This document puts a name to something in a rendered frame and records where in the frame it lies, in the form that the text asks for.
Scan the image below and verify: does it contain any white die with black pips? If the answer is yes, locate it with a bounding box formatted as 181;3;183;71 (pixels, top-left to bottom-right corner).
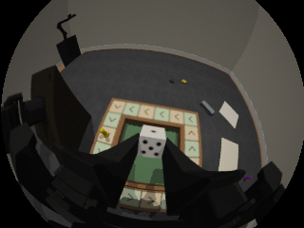
137;124;167;159

